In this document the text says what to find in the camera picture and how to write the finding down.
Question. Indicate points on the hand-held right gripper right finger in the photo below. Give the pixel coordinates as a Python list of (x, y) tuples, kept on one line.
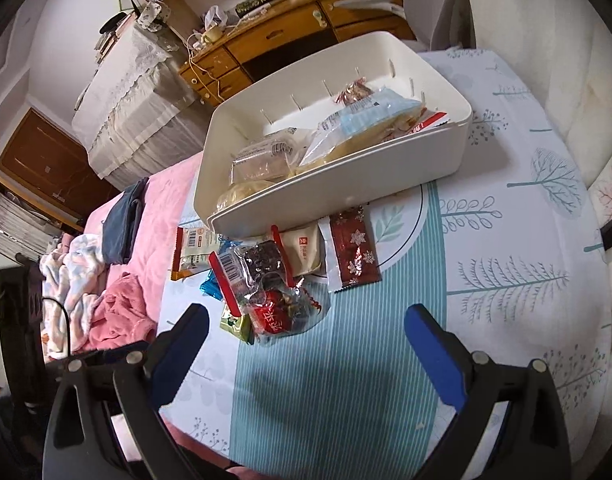
[(435, 355)]

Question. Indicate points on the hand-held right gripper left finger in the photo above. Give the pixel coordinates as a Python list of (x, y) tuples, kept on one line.
[(176, 355)]

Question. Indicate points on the green snack packet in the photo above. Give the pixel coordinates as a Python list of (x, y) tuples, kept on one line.
[(236, 325)]

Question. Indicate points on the blue foil snack packet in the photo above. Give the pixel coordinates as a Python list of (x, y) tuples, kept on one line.
[(211, 285)]

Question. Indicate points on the orange snack packet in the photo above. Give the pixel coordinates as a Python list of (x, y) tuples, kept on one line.
[(183, 274)]

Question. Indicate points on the clear packet with red ball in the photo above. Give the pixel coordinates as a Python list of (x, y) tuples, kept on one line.
[(276, 317)]

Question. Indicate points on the beige brown-edged snack packet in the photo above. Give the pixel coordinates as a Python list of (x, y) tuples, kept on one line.
[(193, 245)]

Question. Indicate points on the red-edged clear brownie packet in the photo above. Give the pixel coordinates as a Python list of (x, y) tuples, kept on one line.
[(256, 260)]

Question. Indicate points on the dark red snowflake packet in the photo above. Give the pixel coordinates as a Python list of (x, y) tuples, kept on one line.
[(353, 250)]

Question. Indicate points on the white bun packet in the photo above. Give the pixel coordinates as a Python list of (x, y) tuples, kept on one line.
[(306, 250)]

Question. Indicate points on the clear packet of yellow puffs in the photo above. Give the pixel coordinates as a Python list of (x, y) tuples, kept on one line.
[(243, 192)]

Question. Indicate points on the white plastic bin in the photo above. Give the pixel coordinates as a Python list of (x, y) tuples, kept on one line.
[(366, 175)]

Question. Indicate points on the large clear labelled snack packet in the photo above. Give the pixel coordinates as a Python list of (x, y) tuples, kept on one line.
[(266, 152)]

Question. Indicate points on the red and white snack packet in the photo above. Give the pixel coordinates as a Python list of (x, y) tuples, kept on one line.
[(430, 121)]

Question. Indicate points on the white blue-print snack bag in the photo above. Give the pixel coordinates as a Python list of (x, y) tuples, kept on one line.
[(366, 115)]

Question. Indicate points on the pink fleece robe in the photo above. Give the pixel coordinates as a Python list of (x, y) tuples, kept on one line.
[(121, 310)]

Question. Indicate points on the white floral fleece blanket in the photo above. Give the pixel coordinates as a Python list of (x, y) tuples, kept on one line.
[(71, 285)]

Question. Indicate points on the pink blanket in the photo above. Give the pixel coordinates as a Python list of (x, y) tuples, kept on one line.
[(156, 220)]

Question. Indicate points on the dark blue folded pants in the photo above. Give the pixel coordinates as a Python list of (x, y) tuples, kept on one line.
[(123, 225)]

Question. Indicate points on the black ribbed object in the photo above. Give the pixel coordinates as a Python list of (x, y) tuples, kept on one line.
[(16, 320)]

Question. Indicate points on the cluttered wooden shelf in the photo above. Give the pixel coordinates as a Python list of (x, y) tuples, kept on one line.
[(21, 220)]

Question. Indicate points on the wooden door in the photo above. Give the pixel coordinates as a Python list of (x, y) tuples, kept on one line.
[(41, 160)]

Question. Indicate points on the lace-covered cabinet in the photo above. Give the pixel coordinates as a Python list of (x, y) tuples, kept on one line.
[(131, 100)]

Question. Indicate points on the cream mug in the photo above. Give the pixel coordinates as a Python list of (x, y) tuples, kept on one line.
[(212, 35)]

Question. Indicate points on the stack of books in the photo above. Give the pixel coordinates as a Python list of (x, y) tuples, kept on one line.
[(111, 35)]

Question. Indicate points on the wooden desk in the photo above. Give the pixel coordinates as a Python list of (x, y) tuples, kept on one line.
[(266, 40)]

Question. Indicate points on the white plastic bag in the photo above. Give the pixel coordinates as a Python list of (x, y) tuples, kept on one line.
[(215, 17)]

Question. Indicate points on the floral cloth bag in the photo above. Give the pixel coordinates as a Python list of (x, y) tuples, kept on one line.
[(152, 15)]

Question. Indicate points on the grey office chair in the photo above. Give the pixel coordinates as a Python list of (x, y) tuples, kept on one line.
[(435, 5)]

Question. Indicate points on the dark printed box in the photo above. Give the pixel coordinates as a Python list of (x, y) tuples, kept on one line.
[(258, 1)]

